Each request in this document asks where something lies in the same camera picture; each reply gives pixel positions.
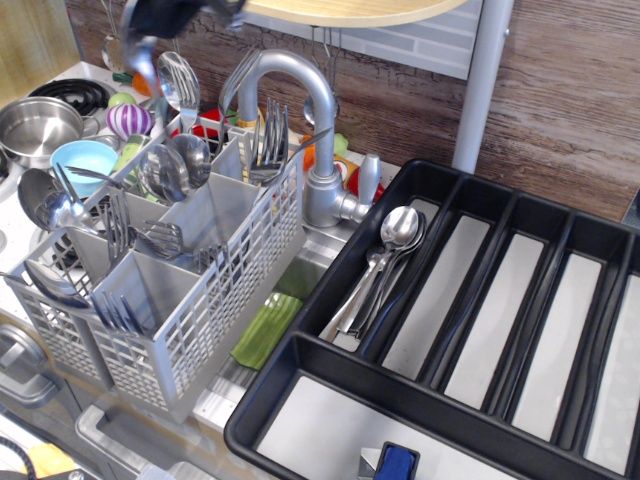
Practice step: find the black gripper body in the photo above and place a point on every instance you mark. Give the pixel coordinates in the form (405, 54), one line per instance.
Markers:
(167, 18)

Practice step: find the small steel spoon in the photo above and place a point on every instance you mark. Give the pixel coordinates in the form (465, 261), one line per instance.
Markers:
(139, 51)

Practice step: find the large spoon at basket back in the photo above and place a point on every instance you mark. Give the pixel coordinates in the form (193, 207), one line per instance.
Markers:
(180, 87)

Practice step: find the steel spoon behind pair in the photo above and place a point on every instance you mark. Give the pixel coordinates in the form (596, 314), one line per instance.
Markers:
(196, 154)

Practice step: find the steel spoon front of pair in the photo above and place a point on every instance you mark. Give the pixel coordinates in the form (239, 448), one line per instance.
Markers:
(163, 173)

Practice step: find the fork cluster basket right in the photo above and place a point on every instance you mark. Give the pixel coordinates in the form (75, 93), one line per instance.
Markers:
(270, 156)

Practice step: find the upright fork basket left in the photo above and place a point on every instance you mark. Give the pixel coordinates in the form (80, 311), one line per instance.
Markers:
(116, 222)

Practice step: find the large ladle spoon left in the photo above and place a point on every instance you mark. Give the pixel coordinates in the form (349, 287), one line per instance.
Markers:
(49, 205)

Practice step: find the fork in basket middle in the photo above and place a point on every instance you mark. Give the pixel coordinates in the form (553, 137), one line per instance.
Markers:
(163, 239)

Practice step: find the grey plastic cutlery basket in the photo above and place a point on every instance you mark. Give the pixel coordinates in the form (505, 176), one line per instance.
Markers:
(196, 313)

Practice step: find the spoon at basket left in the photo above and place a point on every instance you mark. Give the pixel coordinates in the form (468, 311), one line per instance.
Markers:
(49, 283)

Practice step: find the forks at basket front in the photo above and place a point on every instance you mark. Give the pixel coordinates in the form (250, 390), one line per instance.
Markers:
(116, 313)

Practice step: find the top steel spoon in tray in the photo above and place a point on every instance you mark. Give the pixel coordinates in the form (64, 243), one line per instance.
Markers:
(399, 228)

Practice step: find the black plastic cutlery tray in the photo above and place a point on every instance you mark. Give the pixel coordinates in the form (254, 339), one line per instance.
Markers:
(507, 348)

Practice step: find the hanging strainer ladle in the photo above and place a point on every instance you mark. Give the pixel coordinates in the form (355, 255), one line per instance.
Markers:
(111, 49)

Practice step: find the orange toy carrot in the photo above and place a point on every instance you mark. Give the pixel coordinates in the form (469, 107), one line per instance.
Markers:
(137, 81)

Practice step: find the black stove burner coil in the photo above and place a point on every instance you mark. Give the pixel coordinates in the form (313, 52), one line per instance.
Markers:
(85, 96)

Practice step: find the purple striped toy egg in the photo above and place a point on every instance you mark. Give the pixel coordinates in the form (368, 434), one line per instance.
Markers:
(125, 120)

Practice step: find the tall fork near faucet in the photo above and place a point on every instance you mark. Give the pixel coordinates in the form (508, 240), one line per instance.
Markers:
(230, 88)

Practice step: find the light blue bowl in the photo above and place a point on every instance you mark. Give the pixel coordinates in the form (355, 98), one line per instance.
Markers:
(87, 154)

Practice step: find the steel pot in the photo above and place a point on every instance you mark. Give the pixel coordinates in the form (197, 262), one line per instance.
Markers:
(32, 128)

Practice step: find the wooden shelf board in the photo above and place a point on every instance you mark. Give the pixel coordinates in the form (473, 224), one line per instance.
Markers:
(351, 13)

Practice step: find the silver toy faucet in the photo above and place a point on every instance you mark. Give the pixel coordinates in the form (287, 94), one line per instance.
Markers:
(325, 200)

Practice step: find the blue sponge block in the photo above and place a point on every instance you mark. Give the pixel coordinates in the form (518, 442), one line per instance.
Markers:
(391, 461)

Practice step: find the silver faucet handle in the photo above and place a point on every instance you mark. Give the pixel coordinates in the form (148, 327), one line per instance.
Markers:
(369, 178)

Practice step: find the grey metal post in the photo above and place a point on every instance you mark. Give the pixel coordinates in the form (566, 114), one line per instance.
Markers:
(493, 30)

